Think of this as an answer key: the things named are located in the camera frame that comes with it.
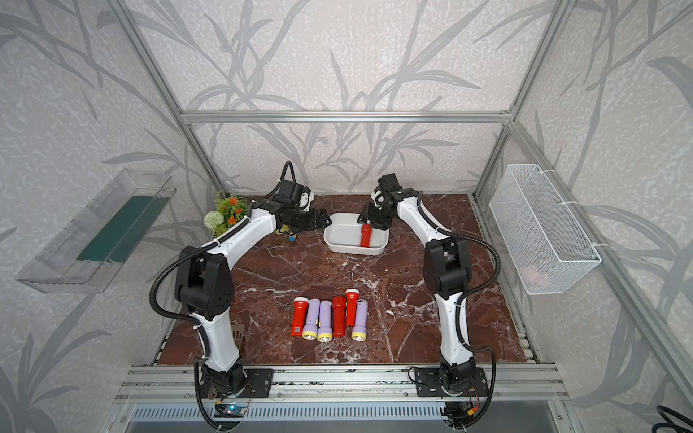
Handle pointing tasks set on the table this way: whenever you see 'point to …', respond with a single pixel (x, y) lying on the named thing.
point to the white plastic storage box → (344, 235)
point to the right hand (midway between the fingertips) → (363, 220)
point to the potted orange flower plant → (229, 210)
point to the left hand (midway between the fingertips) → (323, 222)
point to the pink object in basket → (531, 274)
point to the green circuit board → (229, 410)
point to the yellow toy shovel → (292, 238)
